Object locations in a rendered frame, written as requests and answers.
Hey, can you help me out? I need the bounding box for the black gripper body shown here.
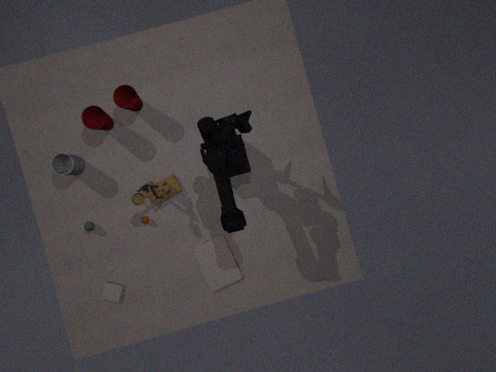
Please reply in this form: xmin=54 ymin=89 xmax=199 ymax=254
xmin=215 ymin=116 xmax=252 ymax=144

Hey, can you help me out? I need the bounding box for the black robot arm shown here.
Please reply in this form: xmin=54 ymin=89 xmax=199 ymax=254
xmin=197 ymin=117 xmax=247 ymax=233

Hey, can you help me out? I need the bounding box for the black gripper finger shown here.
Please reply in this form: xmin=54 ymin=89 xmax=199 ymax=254
xmin=238 ymin=110 xmax=252 ymax=121
xmin=218 ymin=113 xmax=237 ymax=123

